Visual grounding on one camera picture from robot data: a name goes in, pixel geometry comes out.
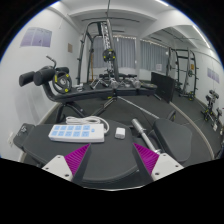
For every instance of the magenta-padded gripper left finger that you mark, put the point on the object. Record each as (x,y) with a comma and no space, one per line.
(74,160)

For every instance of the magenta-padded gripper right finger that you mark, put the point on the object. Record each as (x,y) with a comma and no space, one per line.
(150,161)

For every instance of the white charger block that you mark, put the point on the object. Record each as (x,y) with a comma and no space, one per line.
(120,133)

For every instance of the white power strip blue sockets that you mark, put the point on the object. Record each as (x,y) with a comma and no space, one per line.
(76,134)

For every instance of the silver barbell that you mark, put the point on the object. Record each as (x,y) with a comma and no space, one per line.
(141,133)

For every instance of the black padded seat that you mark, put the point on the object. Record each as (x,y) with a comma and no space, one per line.
(173,140)

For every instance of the black padded bench pad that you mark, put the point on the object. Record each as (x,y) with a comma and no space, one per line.
(110,160)

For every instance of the black weight bench with rollers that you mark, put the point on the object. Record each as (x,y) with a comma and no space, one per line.
(100,94)

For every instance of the black box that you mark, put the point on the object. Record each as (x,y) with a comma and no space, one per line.
(163,86)

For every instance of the black weight plate yellow marks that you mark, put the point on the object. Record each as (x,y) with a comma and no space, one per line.
(62,82)

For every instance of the dumbbell rack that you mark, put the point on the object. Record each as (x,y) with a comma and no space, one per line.
(213,108)

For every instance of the group of chrome dumbbells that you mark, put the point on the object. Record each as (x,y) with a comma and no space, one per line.
(115,82)

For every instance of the white paper sign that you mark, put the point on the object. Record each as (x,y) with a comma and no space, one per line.
(159,67)

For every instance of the black squat rack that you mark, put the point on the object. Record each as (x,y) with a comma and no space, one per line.
(185,71)

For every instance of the purple posters pair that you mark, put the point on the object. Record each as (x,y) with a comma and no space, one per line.
(213,75)

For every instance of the small black yellow weight plate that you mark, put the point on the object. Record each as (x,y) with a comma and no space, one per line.
(109,55)

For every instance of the grey window curtains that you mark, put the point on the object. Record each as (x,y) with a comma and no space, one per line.
(126,53)

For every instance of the black power rack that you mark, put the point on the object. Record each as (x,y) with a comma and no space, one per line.
(110,40)

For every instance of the long ceiling light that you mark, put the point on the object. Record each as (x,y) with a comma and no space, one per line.
(201,36)
(161,2)

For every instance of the small brown wall board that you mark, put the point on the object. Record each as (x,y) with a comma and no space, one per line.
(70,47)

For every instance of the purple wall poster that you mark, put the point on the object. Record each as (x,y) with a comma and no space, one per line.
(36,36)

